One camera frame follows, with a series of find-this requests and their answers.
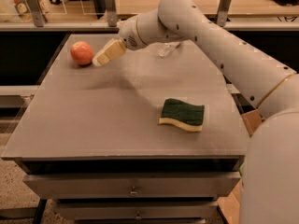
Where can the green yellow sponge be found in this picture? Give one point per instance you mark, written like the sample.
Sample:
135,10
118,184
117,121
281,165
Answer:
183,115

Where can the grey metal bracket middle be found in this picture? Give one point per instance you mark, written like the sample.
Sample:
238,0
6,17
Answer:
112,17

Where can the grey lower drawer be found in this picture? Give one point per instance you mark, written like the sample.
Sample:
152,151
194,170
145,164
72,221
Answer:
136,210

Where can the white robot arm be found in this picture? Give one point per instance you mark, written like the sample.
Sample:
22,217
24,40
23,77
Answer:
270,193

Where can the red apple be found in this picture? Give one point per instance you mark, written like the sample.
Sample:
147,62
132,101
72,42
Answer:
82,53

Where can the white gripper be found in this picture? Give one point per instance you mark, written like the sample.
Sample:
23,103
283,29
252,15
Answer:
129,36

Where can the clear plastic water bottle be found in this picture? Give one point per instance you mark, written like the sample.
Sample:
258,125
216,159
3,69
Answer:
168,48

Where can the grey metal bracket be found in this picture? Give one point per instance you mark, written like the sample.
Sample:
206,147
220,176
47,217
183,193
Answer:
38,16
222,12
112,17

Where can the light wooden desk top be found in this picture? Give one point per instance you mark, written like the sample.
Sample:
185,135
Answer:
238,8

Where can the grey drawer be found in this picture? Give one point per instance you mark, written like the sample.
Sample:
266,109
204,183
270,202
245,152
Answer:
129,185
136,210

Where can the grey upper drawer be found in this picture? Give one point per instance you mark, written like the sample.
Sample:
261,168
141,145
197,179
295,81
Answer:
129,185

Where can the orange printed bag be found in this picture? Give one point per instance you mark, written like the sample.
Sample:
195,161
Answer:
14,11

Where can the grey metal bracket right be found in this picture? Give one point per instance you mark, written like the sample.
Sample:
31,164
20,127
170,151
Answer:
222,12

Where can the grey metal bracket left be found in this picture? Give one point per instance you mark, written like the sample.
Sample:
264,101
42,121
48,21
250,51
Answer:
38,16

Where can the cardboard box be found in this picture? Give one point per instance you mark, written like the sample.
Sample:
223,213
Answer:
229,207

